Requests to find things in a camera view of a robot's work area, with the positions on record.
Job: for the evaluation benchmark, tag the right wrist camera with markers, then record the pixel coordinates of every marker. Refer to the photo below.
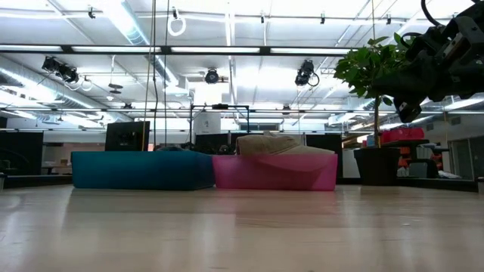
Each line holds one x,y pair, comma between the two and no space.
469,26

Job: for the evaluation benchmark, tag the red translucent plastic bin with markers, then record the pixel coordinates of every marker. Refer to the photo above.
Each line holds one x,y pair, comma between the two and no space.
276,177

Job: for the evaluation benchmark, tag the beige cotton baseball cap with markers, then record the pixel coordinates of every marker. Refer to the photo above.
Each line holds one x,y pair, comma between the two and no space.
264,145

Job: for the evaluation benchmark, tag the white box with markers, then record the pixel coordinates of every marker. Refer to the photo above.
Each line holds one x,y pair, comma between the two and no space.
212,122

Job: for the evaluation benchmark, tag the black plant pot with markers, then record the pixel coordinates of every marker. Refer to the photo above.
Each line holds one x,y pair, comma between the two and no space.
378,166

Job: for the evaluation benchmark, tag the dark blue baseball cap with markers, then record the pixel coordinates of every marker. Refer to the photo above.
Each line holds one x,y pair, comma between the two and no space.
170,149

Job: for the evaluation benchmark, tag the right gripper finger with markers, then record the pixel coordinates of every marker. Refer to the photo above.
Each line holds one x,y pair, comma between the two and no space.
407,109
408,81

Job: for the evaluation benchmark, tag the black framed light bar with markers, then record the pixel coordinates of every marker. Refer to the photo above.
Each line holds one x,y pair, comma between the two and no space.
166,50

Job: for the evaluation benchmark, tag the small black ceiling spotlight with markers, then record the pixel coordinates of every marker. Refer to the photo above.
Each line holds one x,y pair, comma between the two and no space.
211,75

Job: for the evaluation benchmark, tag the black partition panel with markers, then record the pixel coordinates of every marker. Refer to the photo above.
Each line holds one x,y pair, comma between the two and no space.
211,141
19,151
325,141

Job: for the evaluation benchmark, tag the black metal rig frame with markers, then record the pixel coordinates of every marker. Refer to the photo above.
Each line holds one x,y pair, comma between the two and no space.
219,107

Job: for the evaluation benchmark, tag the red storage crates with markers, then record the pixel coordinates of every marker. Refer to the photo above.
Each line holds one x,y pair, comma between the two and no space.
402,135

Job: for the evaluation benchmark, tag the blue plastic bin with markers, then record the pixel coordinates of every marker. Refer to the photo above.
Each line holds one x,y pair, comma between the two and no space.
143,170

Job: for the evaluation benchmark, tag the black aluminium table frame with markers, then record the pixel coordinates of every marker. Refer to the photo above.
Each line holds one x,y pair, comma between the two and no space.
38,181

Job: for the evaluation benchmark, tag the green leafy plant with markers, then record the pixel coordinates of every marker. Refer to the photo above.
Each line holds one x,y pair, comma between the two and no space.
359,72

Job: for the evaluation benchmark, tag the black box monitor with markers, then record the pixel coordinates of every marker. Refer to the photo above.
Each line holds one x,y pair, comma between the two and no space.
126,136

